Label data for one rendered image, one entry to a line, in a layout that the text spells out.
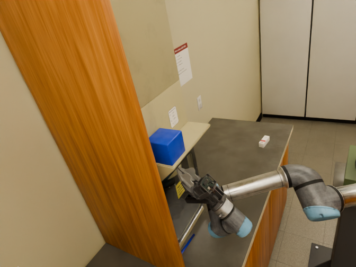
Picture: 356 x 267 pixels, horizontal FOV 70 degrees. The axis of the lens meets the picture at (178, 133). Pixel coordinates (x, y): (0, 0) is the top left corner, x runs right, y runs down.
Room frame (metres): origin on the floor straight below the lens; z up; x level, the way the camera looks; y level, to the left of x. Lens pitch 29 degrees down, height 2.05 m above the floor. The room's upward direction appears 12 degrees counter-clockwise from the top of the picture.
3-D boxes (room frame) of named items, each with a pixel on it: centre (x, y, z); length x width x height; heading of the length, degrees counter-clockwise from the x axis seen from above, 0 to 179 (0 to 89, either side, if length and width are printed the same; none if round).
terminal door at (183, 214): (0.91, 0.03, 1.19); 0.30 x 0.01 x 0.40; 144
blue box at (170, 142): (0.80, 0.05, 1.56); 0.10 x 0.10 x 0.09; 54
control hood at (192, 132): (0.88, -0.01, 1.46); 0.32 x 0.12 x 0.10; 144
